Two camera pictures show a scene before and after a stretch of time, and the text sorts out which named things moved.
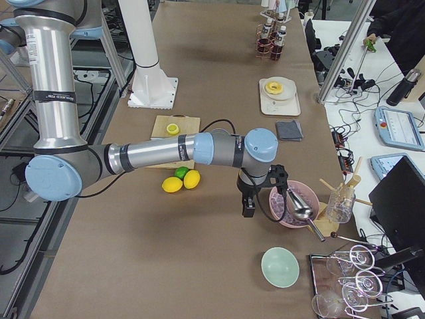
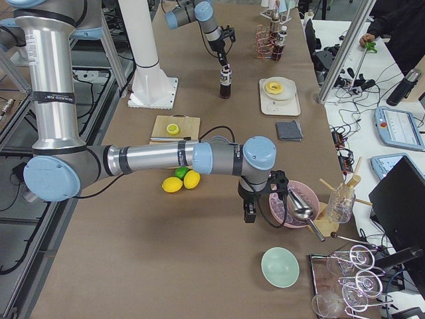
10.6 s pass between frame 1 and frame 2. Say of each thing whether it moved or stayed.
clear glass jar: stayed
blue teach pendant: stayed
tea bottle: moved
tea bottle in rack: stayed
